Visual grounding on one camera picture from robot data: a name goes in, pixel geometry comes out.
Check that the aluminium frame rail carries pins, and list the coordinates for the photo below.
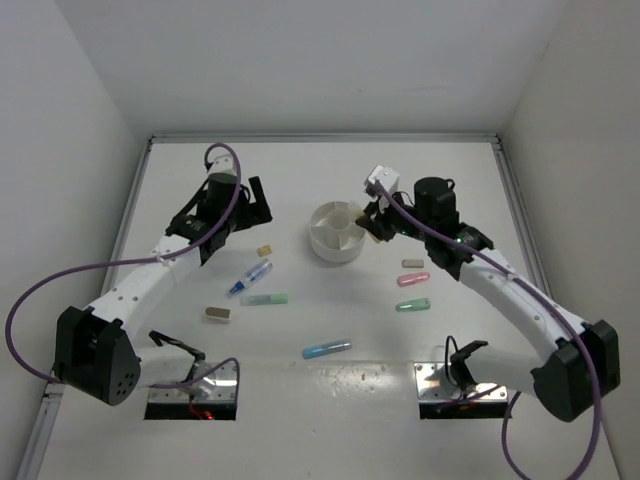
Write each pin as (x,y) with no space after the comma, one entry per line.
(53,393)
(325,137)
(525,225)

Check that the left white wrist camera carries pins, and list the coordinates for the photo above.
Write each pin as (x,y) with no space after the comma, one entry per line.
(223,164)

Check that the green highlighter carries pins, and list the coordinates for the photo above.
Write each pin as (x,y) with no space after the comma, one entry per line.
(415,305)
(264,299)

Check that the yellow highlighter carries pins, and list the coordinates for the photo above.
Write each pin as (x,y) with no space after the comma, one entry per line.
(354,207)

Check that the brown white eraser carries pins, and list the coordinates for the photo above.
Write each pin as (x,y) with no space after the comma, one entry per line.
(220,315)

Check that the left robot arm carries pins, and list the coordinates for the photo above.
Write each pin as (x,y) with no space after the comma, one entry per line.
(94,352)

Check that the clear blue glue bottle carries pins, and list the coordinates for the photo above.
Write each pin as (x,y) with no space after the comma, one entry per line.
(250,277)

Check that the small yellow eraser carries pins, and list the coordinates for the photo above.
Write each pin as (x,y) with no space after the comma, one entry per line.
(264,250)

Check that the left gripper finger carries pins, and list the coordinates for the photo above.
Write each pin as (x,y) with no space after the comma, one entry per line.
(261,216)
(259,202)

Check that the metal base plate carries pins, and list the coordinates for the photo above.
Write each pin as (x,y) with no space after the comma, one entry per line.
(217,388)
(433,388)

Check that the back aluminium frame rail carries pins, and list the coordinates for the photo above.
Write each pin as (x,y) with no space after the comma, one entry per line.
(325,137)

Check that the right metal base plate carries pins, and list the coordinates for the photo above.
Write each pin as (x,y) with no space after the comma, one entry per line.
(433,388)

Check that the left aluminium frame rail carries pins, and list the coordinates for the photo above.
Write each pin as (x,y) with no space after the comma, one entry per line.
(53,393)

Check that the green highlighter left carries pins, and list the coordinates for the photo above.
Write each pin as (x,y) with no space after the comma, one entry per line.
(264,299)

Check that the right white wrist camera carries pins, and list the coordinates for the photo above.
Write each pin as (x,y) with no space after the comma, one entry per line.
(380,183)

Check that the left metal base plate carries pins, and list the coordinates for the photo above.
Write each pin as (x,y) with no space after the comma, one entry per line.
(217,388)

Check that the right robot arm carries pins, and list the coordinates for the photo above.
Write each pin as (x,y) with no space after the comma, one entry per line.
(575,362)

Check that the pink highlighter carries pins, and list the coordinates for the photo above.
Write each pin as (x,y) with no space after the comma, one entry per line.
(412,279)

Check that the grey eraser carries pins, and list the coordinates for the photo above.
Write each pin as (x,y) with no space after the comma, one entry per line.
(412,263)

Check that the right aluminium frame rail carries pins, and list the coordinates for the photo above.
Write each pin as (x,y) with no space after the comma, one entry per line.
(525,225)

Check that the white round divided organizer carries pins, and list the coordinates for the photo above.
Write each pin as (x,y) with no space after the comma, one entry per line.
(333,233)

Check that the blue highlighter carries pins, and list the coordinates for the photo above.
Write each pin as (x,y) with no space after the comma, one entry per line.
(325,349)

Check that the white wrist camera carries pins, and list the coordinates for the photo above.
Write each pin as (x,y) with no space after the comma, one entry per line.
(223,164)
(380,183)

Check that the green highlighter right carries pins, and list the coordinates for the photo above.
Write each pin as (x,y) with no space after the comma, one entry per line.
(415,305)

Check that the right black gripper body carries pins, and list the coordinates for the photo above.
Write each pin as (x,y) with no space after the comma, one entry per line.
(391,221)

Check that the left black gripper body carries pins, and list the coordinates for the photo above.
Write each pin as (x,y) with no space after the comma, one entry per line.
(242,211)

